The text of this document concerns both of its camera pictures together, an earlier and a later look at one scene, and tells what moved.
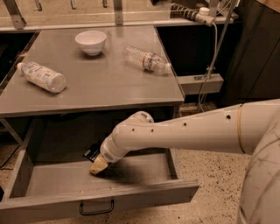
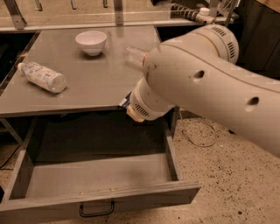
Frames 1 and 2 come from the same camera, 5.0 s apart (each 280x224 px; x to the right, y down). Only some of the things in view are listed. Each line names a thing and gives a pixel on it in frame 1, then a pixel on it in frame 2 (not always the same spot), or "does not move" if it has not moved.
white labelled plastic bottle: x=42 y=76 does not move
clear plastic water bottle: x=146 y=60 does not move
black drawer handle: x=112 y=206 does not move
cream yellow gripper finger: x=98 y=165 → x=129 y=110
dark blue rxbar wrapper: x=91 y=153 → x=125 y=101
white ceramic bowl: x=92 y=42 does not move
